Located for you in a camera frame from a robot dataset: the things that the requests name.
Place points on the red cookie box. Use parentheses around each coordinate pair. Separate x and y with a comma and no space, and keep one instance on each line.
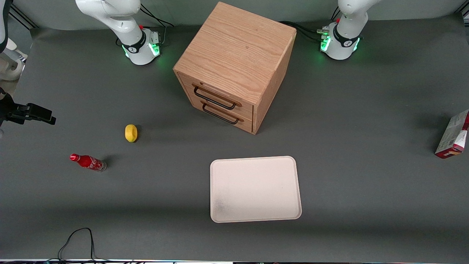
(454,135)

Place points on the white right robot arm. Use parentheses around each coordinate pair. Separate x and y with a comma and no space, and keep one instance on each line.
(121,22)

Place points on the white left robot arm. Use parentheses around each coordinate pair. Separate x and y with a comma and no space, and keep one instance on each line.
(346,33)

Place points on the beige plastic tray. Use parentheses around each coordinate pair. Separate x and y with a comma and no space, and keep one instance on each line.
(254,189)

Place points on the red cola bottle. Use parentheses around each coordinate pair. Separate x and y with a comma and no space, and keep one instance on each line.
(88,161)

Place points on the yellow lemon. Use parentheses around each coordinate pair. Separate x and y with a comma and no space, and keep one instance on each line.
(130,132)

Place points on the lower wooden drawer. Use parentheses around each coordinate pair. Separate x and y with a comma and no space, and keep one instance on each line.
(242,123)

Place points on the wooden drawer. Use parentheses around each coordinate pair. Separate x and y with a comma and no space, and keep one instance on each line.
(242,123)
(245,108)

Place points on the upper wooden drawer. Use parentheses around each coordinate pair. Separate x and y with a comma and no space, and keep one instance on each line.
(245,108)

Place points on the wooden drawer cabinet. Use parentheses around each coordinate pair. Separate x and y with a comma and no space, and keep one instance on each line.
(238,47)

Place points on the black frame strut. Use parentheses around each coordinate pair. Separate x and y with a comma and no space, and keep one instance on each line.
(23,18)

